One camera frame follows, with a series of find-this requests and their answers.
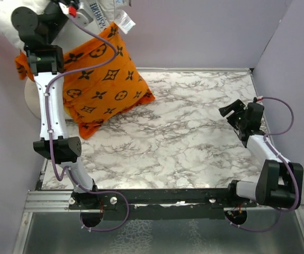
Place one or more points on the orange patterned pillowcase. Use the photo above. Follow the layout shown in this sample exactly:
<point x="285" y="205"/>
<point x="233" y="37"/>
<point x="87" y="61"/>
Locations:
<point x="107" y="84"/>

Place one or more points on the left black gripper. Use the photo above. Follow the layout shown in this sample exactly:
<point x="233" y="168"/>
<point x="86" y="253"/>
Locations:
<point x="54" y="2"/>

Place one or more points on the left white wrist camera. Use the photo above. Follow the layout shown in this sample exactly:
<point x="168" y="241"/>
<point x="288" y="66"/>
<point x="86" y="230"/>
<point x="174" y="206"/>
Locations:
<point x="78" y="11"/>

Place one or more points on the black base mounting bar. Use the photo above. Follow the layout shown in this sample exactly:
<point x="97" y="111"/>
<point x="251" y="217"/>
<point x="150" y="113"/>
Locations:
<point x="114" y="205"/>

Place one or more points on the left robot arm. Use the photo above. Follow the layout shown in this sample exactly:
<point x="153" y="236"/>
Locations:
<point x="46" y="63"/>

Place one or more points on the aluminium rail frame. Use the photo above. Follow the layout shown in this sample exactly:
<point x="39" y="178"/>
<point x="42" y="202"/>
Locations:
<point x="58" y="201"/>

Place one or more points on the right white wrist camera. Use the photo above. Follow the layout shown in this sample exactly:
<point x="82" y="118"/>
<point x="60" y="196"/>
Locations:
<point x="257" y="99"/>

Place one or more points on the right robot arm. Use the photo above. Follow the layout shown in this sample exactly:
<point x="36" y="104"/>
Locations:
<point x="280" y="182"/>

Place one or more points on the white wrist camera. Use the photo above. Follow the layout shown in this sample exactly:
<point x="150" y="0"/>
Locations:
<point x="78" y="11"/>
<point x="257" y="99"/>

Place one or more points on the white pillow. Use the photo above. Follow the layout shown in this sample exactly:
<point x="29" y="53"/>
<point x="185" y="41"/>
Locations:
<point x="70" y="37"/>

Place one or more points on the white cylinder with pegs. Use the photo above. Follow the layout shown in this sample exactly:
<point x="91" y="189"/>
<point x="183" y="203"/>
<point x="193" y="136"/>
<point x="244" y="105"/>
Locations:
<point x="32" y="98"/>

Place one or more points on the white pillow care label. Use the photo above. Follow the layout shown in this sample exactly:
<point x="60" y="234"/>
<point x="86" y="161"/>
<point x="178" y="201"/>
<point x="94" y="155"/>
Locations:
<point x="121" y="18"/>

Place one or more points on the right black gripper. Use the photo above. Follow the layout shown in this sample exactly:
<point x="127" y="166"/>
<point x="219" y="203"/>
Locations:
<point x="238" y="107"/>

